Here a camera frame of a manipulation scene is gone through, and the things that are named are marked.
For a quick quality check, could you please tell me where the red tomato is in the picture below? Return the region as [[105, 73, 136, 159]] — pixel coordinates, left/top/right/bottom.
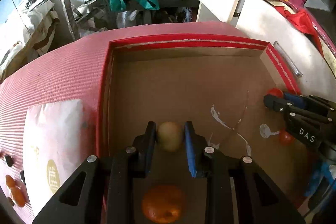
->
[[279, 130, 295, 145], [267, 88, 284, 98]]

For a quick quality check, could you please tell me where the large orange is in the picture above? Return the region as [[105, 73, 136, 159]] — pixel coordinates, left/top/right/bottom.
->
[[10, 187, 26, 207], [141, 184, 186, 223]]

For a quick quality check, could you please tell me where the brown kiwi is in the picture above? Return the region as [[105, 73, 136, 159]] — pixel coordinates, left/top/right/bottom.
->
[[157, 122, 184, 152]]

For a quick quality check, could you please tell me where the small orange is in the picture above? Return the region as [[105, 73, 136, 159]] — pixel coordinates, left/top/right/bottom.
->
[[5, 174, 16, 189]]

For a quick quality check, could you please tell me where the dark plum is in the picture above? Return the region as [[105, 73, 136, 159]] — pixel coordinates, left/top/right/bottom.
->
[[5, 155, 14, 167]]

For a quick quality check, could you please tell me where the red cardboard box tray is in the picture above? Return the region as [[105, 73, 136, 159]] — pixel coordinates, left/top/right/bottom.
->
[[97, 35, 307, 223]]

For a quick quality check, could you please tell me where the pink tissue pack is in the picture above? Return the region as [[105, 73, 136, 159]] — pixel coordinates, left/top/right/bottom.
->
[[23, 100, 95, 215]]

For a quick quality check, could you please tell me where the red cloth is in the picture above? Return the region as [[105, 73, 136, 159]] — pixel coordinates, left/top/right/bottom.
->
[[275, 6, 324, 57]]

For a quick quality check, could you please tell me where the red foam mat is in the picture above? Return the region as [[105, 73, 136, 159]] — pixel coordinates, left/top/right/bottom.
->
[[1, 22, 246, 191]]

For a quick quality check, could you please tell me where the patterned white quilt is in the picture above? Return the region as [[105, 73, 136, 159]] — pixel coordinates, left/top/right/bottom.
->
[[1, 1, 59, 82]]

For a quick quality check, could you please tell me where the white cabinet with handle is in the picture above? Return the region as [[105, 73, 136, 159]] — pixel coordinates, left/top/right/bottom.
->
[[236, 0, 335, 102]]

